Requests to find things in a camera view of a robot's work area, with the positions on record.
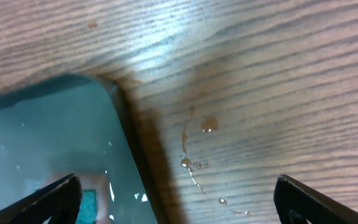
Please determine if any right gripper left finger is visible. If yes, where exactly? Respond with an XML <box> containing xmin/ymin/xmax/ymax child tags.
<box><xmin>0</xmin><ymin>173</ymin><xmax>83</xmax><ymax>224</ymax></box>

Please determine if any green scrubbing sponge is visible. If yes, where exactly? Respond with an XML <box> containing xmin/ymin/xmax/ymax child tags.
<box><xmin>39</xmin><ymin>170</ymin><xmax>113</xmax><ymax>224</ymax></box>

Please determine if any black water tray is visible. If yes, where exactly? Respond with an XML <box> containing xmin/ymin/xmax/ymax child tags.
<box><xmin>0</xmin><ymin>74</ymin><xmax>168</xmax><ymax>223</ymax></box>

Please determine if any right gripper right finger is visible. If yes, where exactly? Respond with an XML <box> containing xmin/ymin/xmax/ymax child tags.
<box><xmin>273</xmin><ymin>174</ymin><xmax>358</xmax><ymax>224</ymax></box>

